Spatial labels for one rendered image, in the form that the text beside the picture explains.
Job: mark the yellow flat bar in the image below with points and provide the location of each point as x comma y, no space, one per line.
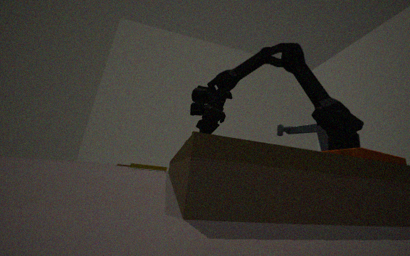
140,166

